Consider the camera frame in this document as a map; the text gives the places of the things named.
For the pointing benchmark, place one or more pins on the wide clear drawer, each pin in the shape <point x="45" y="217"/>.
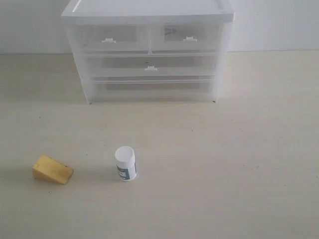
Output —
<point x="150" y="87"/>
<point x="150" y="66"/>

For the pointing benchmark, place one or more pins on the middle wide clear drawer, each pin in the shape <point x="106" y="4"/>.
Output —
<point x="150" y="66"/>

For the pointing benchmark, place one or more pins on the white pill bottle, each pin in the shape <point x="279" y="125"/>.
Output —
<point x="126" y="163"/>

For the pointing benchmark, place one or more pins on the bottom wide clear drawer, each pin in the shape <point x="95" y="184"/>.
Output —
<point x="150" y="87"/>

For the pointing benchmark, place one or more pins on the white plastic drawer cabinet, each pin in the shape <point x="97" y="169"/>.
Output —
<point x="148" y="13"/>

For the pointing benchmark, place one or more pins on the yellow wedge block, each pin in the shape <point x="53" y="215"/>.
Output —
<point x="51" y="170"/>

